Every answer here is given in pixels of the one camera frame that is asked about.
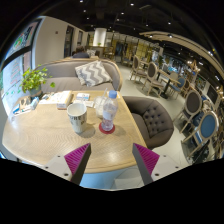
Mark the green potted plant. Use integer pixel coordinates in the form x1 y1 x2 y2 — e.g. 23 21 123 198
20 64 56 99

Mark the person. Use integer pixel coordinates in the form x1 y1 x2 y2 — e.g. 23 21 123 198
71 45 91 60

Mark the wooden dining table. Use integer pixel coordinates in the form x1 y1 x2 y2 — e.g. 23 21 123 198
157 67 181 100

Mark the white printed paper cup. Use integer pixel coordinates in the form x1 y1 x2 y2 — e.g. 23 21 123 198
66 101 89 135

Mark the grey curved sofa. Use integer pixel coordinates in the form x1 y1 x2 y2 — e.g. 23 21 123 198
32 57 124 95

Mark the grey white chevron cushion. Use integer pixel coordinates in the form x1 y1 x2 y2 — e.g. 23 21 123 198
74 59 113 88

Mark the grey tufted armchair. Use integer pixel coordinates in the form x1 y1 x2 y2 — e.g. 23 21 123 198
122 95 175 151

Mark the clear blue-capped water bottle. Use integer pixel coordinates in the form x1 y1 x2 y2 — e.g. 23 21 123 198
100 89 120 132

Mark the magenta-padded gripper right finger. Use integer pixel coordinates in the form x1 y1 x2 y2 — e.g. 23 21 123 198
131 142 183 186

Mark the small blue white box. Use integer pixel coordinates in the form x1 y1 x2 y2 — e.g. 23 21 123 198
75 92 91 101

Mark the white menu booklet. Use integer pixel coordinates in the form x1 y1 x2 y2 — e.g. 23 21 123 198
38 89 74 110

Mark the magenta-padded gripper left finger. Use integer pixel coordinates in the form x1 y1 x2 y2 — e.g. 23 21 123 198
43 142 92 186

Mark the black-framed window with posters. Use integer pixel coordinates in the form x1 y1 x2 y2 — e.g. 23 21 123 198
0 19 43 118

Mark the flat round red coaster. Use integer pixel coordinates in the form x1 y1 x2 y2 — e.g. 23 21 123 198
98 121 117 135

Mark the group of ceiling lights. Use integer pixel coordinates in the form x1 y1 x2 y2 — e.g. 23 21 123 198
77 0 224 58

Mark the group of dining chairs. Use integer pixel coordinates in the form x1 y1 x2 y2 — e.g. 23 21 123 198
127 54 224 162

